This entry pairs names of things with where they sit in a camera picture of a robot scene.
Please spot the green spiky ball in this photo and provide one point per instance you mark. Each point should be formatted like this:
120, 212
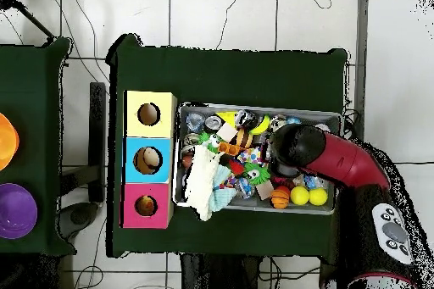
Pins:
211, 141
256, 172

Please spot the cream yellow waffle cloth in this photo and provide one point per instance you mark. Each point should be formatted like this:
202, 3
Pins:
202, 180

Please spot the mint green waffle cloth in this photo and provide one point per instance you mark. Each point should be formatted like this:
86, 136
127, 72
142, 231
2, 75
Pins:
222, 197

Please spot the yellow plush duck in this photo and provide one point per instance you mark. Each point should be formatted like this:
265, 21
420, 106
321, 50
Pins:
146, 205

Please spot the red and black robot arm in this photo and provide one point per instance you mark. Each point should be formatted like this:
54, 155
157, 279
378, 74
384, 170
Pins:
346, 167

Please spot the wooden box with three holes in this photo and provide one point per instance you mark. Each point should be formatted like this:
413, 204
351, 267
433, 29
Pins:
150, 136

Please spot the small orange plastic block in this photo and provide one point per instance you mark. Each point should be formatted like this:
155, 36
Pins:
230, 148

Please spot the wooden cube block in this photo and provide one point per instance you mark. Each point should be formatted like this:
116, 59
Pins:
264, 189
227, 132

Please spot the silver metal can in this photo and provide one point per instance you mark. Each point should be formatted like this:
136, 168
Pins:
213, 123
245, 119

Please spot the yellow plastic block toy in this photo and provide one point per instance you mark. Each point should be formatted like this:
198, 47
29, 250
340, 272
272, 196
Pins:
227, 118

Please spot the yellow toy banana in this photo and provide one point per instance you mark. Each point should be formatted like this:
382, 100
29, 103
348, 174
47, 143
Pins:
261, 125

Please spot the dark green table cloth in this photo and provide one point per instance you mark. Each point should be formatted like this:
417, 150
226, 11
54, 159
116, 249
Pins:
34, 99
230, 72

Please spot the small orange basketball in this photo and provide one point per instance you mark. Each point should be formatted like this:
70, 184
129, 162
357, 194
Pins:
280, 199

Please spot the yellow ball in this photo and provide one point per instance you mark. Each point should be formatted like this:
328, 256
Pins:
317, 196
300, 196

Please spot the orange plate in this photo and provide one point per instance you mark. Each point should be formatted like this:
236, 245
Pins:
7, 141

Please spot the purple plate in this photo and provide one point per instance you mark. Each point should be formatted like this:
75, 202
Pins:
15, 211

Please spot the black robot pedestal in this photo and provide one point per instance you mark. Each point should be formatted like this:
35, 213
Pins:
224, 275

